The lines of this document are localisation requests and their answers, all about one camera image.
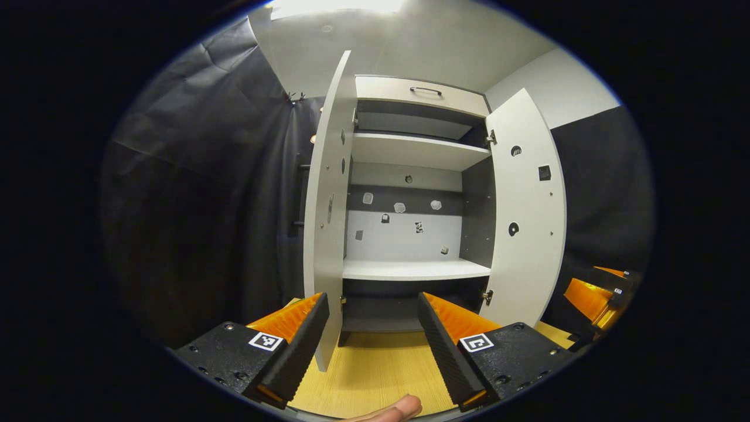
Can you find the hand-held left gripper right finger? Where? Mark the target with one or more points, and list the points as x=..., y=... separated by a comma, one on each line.
x=448, y=351

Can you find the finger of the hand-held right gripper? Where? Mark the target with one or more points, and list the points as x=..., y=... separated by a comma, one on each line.
x=624, y=280
x=589, y=299

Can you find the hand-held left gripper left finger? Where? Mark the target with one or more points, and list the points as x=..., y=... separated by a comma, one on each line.
x=299, y=346

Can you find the white cabinet door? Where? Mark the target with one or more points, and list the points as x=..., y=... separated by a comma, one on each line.
x=527, y=246
x=325, y=205

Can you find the white double-door shoe cabinet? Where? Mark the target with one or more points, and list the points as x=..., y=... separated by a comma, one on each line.
x=404, y=234

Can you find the metal door hinge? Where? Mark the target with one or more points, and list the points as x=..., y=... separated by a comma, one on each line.
x=491, y=138
x=487, y=296

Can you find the white cabinet shelf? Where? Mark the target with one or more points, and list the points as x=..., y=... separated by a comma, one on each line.
x=410, y=269
x=410, y=151

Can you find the white cabinet drawer front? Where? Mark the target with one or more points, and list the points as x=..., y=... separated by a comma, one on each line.
x=387, y=88

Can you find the black backdrop cloth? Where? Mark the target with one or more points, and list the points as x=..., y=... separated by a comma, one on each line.
x=205, y=205

